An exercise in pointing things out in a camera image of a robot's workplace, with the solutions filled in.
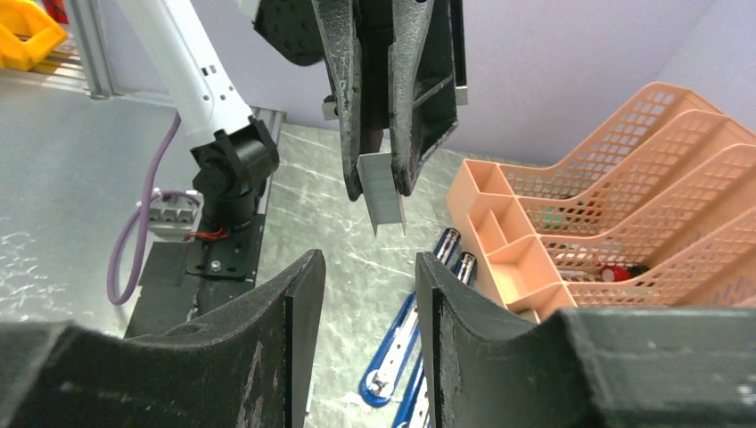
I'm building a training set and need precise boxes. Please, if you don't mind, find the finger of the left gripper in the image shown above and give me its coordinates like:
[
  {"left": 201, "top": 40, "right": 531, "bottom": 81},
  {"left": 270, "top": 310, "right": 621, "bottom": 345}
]
[
  {"left": 312, "top": 0, "right": 362, "bottom": 202},
  {"left": 388, "top": 0, "right": 467, "bottom": 196}
]

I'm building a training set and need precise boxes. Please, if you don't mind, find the orange plastic desk organizer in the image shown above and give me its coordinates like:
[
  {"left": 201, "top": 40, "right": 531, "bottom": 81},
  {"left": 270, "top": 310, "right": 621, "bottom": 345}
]
[{"left": 447, "top": 82, "right": 755, "bottom": 323}]

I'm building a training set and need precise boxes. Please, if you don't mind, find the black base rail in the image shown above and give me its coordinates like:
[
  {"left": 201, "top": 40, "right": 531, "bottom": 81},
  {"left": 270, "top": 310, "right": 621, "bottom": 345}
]
[{"left": 125, "top": 108, "right": 284, "bottom": 338}]

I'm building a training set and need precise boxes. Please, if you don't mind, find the red black bottle left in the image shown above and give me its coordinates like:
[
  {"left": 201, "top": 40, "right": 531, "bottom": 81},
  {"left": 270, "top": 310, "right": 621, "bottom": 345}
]
[{"left": 600, "top": 265, "right": 650, "bottom": 283}]

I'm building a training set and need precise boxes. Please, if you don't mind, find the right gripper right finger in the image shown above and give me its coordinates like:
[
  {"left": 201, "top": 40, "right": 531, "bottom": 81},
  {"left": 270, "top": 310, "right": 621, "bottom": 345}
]
[{"left": 415, "top": 252, "right": 755, "bottom": 427}]

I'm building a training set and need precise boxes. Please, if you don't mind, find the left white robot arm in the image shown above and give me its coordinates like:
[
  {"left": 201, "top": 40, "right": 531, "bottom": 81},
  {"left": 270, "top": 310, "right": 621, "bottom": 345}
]
[{"left": 119, "top": 1, "right": 466, "bottom": 228}]

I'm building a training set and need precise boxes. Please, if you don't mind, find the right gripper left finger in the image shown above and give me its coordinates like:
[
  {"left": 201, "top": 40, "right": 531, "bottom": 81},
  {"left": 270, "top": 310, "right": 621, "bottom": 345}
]
[{"left": 1, "top": 249, "right": 326, "bottom": 427}]

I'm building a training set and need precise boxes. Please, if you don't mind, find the blue stapler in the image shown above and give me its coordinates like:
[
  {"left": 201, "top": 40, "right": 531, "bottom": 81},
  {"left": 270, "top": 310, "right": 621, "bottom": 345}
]
[
  {"left": 358, "top": 227, "right": 463, "bottom": 409},
  {"left": 391, "top": 251, "right": 478, "bottom": 427}
]

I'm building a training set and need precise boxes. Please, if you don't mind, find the yellow plastic part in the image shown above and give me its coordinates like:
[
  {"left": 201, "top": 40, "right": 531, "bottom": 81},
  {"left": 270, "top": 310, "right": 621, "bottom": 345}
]
[{"left": 1, "top": 0, "right": 69, "bottom": 71}]

